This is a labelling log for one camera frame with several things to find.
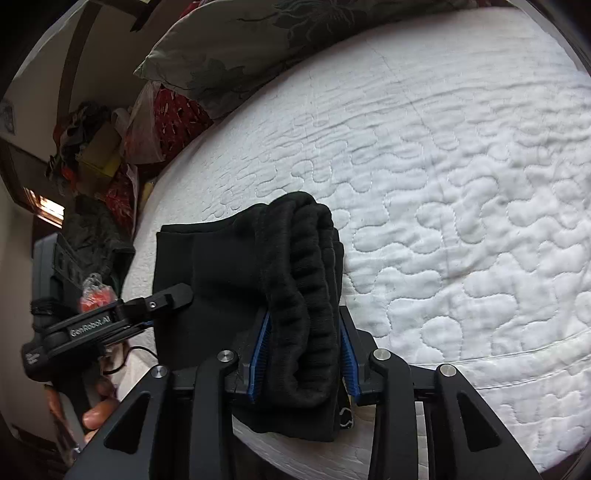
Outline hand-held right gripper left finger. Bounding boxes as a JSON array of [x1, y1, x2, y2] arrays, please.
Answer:
[[62, 309, 273, 480]]

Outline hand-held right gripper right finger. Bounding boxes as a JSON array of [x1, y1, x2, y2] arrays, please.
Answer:
[[338, 305, 541, 480]]

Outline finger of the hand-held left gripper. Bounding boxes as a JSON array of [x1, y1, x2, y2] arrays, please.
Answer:
[[104, 318, 158, 344], [122, 283, 195, 320]]

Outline black pants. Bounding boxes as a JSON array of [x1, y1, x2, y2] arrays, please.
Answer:
[[154, 191, 354, 443]]

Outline person's left hand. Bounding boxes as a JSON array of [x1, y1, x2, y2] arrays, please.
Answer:
[[82, 376, 122, 432]]

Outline dark cloth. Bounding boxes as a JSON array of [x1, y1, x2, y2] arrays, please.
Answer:
[[64, 195, 138, 296]]

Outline red printed bag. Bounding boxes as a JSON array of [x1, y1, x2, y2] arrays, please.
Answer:
[[102, 165, 140, 234]]

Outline window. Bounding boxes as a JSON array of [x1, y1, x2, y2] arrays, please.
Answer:
[[22, 186, 66, 228]]

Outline yellow box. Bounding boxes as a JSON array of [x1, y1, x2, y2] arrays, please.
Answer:
[[75, 124, 124, 180]]

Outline clear plastic bag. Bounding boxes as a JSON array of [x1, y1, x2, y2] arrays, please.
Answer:
[[121, 80, 163, 165]]

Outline red patterned cloth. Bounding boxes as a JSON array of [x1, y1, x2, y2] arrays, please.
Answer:
[[154, 87, 214, 158]]

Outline pile of dark clothes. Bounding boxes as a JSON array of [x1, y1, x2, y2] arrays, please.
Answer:
[[45, 102, 114, 155]]

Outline white quilted bed cover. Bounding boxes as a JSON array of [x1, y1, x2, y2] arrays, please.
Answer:
[[117, 7, 591, 476]]

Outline grey floral pillow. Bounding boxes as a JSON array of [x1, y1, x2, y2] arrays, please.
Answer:
[[134, 0, 465, 121]]

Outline thin black cable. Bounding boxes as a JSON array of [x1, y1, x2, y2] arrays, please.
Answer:
[[100, 345, 158, 376]]

